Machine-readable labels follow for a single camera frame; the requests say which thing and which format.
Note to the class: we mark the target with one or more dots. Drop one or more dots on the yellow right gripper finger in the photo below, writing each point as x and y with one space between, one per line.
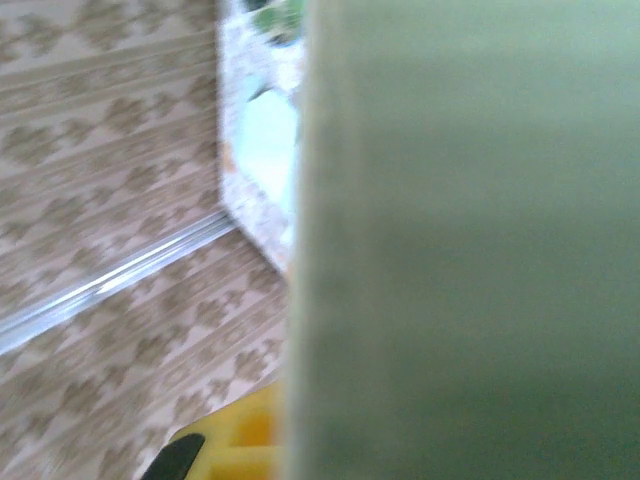
240 440

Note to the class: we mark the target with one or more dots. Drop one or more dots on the light green cloth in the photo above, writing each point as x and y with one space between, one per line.
450 250

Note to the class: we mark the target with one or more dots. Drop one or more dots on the light blue cloth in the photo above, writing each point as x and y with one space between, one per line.
270 150

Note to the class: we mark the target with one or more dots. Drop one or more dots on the floral table mat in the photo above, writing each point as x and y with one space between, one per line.
235 190

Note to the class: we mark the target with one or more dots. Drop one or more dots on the leaf pattern bowl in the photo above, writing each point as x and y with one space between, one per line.
272 17

